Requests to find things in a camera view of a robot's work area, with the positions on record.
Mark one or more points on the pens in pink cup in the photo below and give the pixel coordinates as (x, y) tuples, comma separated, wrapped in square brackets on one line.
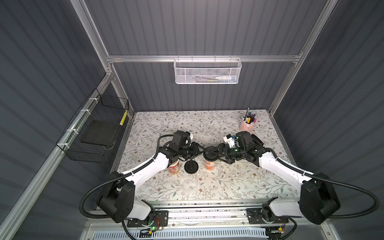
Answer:
[(249, 117)]

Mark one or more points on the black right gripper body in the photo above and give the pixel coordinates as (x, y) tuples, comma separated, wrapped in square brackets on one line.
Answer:
[(221, 151)]

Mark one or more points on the white wire mesh basket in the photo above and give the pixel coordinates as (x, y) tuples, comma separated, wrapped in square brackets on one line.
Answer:
[(185, 68)]

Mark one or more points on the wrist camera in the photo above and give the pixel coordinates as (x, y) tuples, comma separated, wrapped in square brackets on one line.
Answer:
[(182, 139), (240, 139)]

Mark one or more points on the paper milk tea cup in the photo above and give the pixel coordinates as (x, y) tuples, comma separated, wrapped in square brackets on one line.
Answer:
[(174, 168), (210, 165)]

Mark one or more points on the black wire wall basket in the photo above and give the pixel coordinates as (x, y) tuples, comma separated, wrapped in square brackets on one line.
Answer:
[(103, 108)]

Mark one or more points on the pens in white basket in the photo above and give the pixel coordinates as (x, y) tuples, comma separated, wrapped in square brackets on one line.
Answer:
[(216, 79)]

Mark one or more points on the black cup lid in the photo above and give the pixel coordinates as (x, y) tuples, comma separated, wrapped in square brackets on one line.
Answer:
[(191, 167), (211, 154)]

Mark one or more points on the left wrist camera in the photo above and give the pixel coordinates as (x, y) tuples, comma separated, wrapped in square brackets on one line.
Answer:
[(182, 139)]

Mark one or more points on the black pad in basket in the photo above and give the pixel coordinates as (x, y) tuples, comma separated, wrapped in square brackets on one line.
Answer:
[(100, 133)]

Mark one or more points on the floral patterned table mat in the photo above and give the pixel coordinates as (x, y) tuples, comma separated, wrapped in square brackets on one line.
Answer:
[(241, 180)]

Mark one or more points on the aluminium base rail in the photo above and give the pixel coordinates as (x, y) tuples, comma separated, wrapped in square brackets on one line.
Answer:
[(208, 220)]

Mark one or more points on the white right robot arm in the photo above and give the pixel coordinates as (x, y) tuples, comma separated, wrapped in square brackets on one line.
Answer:
[(317, 199)]

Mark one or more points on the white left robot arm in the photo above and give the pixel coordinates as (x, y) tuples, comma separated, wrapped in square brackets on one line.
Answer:
[(117, 199)]

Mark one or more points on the yellow tag on basket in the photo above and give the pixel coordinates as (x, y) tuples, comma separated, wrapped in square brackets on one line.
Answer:
[(124, 116)]

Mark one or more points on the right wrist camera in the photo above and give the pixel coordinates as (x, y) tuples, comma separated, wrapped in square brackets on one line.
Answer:
[(240, 139)]

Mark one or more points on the pink pen holder cup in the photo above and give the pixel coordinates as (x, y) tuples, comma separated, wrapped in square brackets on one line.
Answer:
[(244, 126)]

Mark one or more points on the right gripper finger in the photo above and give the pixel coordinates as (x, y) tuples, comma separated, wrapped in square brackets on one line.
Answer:
[(227, 159), (221, 149)]

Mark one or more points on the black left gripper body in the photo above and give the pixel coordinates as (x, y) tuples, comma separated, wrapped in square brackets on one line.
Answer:
[(191, 149)]

